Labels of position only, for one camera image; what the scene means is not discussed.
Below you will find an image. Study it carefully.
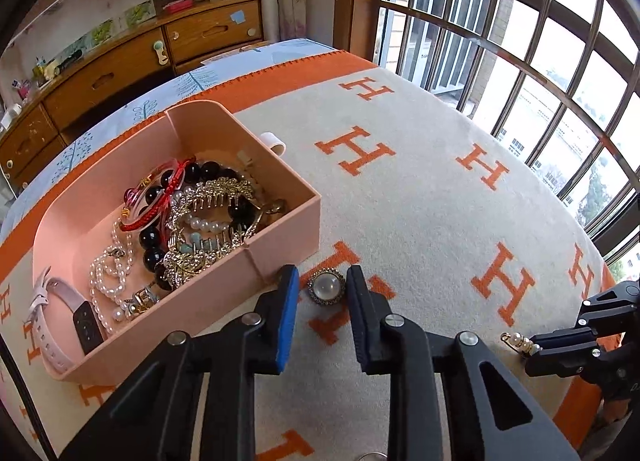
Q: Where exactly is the rhinestone hair comb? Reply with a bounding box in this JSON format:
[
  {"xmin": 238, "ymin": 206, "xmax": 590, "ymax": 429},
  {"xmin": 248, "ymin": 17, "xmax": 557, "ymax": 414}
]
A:
[{"xmin": 160, "ymin": 178, "xmax": 262, "ymax": 290}]

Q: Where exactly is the wooden desk with drawers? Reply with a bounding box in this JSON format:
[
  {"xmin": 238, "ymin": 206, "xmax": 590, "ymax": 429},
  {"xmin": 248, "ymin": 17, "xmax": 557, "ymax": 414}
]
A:
[{"xmin": 0, "ymin": 0, "xmax": 265, "ymax": 192}]

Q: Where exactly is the white strap smartwatch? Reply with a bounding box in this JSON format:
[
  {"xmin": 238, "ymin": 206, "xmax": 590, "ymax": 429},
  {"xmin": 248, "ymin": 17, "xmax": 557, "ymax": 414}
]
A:
[{"xmin": 27, "ymin": 266, "xmax": 106, "ymax": 376}]

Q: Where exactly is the pearl pin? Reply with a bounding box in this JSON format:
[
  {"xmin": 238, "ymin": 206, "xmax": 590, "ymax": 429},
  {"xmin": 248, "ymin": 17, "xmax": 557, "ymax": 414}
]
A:
[{"xmin": 500, "ymin": 332, "xmax": 544, "ymax": 357}]

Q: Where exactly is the black flashlight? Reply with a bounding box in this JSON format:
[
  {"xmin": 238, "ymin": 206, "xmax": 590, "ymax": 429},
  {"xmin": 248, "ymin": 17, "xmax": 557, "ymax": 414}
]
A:
[{"xmin": 52, "ymin": 49, "xmax": 84, "ymax": 76}]

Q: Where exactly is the pearl necklace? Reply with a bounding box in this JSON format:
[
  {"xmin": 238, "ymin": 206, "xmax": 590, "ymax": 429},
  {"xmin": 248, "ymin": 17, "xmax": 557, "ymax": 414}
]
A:
[{"xmin": 89, "ymin": 217, "xmax": 137, "ymax": 337}]

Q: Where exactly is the metal window grille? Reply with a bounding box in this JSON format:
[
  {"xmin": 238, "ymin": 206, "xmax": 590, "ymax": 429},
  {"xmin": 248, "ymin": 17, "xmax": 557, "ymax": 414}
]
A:
[{"xmin": 375, "ymin": 0, "xmax": 640, "ymax": 263}]

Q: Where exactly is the wooden window frame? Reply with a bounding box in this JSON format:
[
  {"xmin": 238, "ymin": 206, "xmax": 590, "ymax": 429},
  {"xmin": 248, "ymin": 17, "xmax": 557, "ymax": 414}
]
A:
[{"xmin": 332, "ymin": 0, "xmax": 387, "ymax": 68}]

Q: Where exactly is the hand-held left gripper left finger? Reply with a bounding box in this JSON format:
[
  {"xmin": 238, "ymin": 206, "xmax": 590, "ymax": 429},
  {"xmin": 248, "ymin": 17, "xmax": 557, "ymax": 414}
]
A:
[{"xmin": 60, "ymin": 265, "xmax": 301, "ymax": 461}]

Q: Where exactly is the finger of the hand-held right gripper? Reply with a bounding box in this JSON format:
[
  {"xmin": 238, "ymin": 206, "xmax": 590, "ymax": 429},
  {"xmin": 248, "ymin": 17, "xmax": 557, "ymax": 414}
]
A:
[
  {"xmin": 524, "ymin": 341, "xmax": 627, "ymax": 384},
  {"xmin": 529, "ymin": 281, "xmax": 640, "ymax": 355}
]

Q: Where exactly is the red cord bracelet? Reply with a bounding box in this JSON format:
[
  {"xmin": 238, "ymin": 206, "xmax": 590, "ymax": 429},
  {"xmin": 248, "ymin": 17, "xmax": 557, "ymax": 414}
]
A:
[{"xmin": 120, "ymin": 156, "xmax": 197, "ymax": 233}]

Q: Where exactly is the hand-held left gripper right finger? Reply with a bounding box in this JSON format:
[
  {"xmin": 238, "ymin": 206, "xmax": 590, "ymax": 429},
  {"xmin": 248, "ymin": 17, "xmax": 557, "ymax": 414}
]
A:
[{"xmin": 345, "ymin": 265, "xmax": 584, "ymax": 461}]

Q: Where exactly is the orange letter print blanket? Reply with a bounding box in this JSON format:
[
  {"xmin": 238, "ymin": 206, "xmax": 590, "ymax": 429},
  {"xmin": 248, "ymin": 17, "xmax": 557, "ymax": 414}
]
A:
[{"xmin": 0, "ymin": 48, "xmax": 622, "ymax": 461}]

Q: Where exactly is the pearl bracelet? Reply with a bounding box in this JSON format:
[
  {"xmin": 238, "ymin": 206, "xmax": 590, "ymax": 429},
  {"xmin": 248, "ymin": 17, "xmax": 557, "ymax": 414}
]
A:
[{"xmin": 170, "ymin": 186, "xmax": 227, "ymax": 238}]

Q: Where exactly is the blue leaf print bedsheet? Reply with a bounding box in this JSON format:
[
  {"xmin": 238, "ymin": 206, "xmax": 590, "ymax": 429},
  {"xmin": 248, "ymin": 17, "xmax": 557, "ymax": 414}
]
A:
[{"xmin": 0, "ymin": 38, "xmax": 347, "ymax": 238}]

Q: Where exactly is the pink storage box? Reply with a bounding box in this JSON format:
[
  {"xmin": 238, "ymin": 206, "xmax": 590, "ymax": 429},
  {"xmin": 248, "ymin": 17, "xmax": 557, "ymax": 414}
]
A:
[{"xmin": 31, "ymin": 100, "xmax": 322, "ymax": 385}]

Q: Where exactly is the black bead bracelet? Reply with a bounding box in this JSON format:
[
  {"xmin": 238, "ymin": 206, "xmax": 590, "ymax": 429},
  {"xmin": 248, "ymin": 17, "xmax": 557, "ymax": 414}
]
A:
[{"xmin": 139, "ymin": 161, "xmax": 262, "ymax": 292}]

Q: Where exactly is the round pearl brooch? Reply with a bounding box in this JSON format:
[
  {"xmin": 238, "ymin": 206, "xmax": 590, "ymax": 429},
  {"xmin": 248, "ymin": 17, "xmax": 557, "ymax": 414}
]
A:
[{"xmin": 306, "ymin": 267, "xmax": 347, "ymax": 305}]

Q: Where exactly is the pink translucent bangle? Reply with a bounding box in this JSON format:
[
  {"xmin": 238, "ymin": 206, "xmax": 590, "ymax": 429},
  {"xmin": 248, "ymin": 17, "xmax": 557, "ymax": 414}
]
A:
[{"xmin": 122, "ymin": 158, "xmax": 189, "ymax": 218}]

